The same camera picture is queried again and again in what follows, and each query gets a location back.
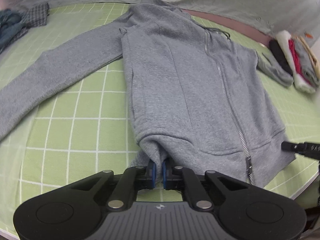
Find grey zip hoodie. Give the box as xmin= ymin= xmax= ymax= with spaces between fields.
xmin=1 ymin=0 xmax=295 ymax=187

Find blue denim garment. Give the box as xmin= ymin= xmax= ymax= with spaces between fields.
xmin=1 ymin=9 xmax=24 ymax=52

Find checkered plaid shirt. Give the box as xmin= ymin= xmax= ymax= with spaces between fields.
xmin=11 ymin=2 xmax=50 ymax=42

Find folded black garment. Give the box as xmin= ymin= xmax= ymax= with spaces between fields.
xmin=268 ymin=39 xmax=293 ymax=76

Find folded white garment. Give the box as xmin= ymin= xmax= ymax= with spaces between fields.
xmin=276 ymin=30 xmax=316 ymax=94

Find folded grey garment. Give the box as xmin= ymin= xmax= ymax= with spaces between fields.
xmin=294 ymin=39 xmax=319 ymax=88

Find folded beige garment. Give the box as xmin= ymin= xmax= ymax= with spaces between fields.
xmin=297 ymin=36 xmax=320 ymax=79

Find folded red plaid garment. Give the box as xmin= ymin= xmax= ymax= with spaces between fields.
xmin=289 ymin=39 xmax=301 ymax=74

